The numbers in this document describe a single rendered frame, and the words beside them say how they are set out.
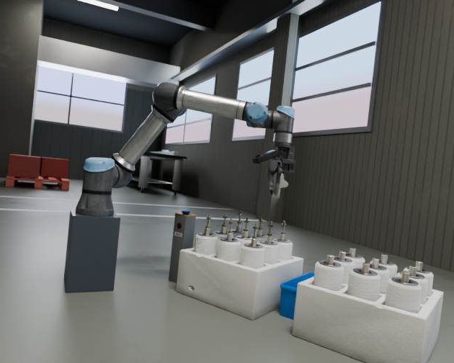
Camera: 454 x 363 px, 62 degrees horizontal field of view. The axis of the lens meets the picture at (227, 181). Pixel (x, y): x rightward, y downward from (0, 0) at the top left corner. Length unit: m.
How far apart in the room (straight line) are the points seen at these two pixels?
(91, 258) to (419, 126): 2.60
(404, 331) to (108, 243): 1.08
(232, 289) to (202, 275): 0.15
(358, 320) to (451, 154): 2.04
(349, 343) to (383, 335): 0.11
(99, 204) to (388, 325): 1.11
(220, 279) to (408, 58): 2.61
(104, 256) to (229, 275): 0.50
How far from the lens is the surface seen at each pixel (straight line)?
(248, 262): 1.45
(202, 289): 1.57
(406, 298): 1.26
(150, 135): 1.67
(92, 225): 1.57
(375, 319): 1.26
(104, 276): 1.62
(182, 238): 1.72
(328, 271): 1.31
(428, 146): 3.23
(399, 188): 3.34
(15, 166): 6.22
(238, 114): 1.45
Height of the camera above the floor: 0.53
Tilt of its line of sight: 1 degrees down
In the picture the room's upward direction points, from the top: 6 degrees clockwise
